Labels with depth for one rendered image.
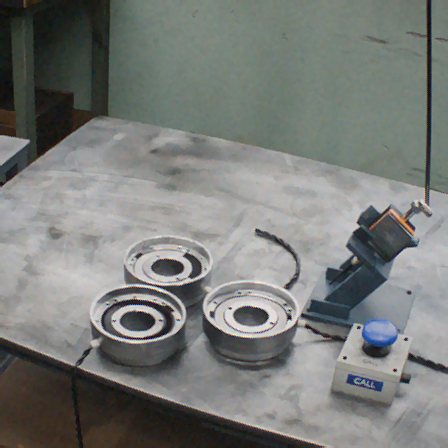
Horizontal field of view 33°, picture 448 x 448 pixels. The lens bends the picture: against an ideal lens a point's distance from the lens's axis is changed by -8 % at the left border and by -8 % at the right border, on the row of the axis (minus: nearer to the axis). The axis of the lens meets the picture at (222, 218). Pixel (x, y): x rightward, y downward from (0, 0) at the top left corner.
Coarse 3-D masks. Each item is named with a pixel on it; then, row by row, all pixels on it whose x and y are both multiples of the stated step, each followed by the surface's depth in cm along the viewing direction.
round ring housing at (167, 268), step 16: (144, 240) 97; (160, 240) 99; (176, 240) 99; (192, 240) 98; (128, 256) 95; (160, 256) 97; (176, 256) 97; (208, 256) 96; (128, 272) 92; (144, 272) 94; (160, 272) 97; (176, 272) 97; (208, 272) 93; (176, 288) 90; (192, 288) 91; (192, 304) 93
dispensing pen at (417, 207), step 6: (390, 204) 88; (414, 204) 85; (420, 204) 85; (384, 210) 89; (396, 210) 88; (408, 210) 86; (414, 210) 85; (420, 210) 85; (426, 210) 85; (378, 216) 89; (402, 216) 87; (408, 216) 86; (426, 216) 85; (372, 222) 89; (408, 222) 88; (414, 228) 88; (354, 258) 92; (348, 264) 93; (354, 264) 92; (342, 270) 93; (330, 282) 95
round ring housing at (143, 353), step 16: (112, 288) 88; (128, 288) 89; (144, 288) 89; (160, 288) 89; (96, 304) 86; (160, 304) 88; (176, 304) 87; (96, 320) 85; (112, 320) 85; (128, 320) 88; (144, 320) 88; (160, 320) 86; (96, 336) 83; (112, 336) 81; (176, 336) 83; (112, 352) 82; (128, 352) 81; (144, 352) 81; (160, 352) 82
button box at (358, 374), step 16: (352, 336) 82; (400, 336) 82; (352, 352) 80; (368, 352) 79; (384, 352) 79; (400, 352) 80; (336, 368) 79; (352, 368) 78; (368, 368) 78; (384, 368) 77; (400, 368) 77; (336, 384) 80; (352, 384) 79; (368, 384) 78; (384, 384) 78; (368, 400) 79; (384, 400) 79
